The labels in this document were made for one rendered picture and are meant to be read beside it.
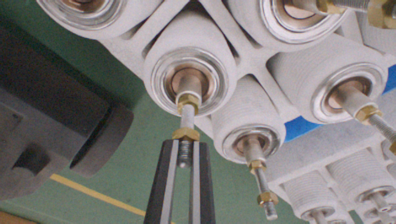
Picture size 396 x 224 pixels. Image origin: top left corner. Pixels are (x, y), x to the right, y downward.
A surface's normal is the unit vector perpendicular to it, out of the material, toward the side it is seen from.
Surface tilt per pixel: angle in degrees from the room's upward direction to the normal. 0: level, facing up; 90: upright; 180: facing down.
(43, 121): 46
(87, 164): 18
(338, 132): 90
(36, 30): 0
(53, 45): 0
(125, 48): 0
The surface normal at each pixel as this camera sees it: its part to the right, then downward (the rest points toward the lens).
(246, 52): 0.00, 0.62
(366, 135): -0.68, -0.58
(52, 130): 0.53, 0.07
